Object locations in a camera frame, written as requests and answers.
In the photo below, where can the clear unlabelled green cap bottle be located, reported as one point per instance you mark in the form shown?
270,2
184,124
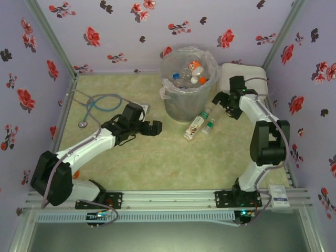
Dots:
213,118

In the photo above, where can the orange cap orange label bottle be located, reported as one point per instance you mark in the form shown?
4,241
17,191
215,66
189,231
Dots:
194,64

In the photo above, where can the blue cap blue label bottle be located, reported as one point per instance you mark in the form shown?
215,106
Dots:
176,76

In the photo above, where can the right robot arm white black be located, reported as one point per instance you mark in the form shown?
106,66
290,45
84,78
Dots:
252,107

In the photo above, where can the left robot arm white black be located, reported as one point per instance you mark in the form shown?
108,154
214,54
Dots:
86,143

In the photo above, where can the translucent grey plastic bin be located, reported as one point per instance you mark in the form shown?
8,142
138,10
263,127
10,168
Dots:
183,105

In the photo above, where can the clear plastic bin liner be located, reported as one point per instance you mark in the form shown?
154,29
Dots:
168,84

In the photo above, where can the white plastic container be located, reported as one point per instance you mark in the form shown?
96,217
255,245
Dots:
252,72

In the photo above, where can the green cap bottle white label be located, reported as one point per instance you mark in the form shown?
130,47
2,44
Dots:
195,126

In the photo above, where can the blue tube stethoscope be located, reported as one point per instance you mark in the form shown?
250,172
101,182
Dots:
92,103

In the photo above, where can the small orange object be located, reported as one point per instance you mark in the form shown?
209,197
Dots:
76,174

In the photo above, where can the white power supply box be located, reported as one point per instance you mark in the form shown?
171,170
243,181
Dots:
278,196

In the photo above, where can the aluminium rail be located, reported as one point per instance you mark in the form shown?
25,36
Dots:
168,199

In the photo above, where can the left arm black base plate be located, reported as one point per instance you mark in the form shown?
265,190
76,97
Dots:
115,199

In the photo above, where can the aluminium corner post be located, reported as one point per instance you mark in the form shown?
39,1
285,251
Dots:
52,39
284,34

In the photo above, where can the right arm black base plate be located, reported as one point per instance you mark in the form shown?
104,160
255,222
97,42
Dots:
223,198

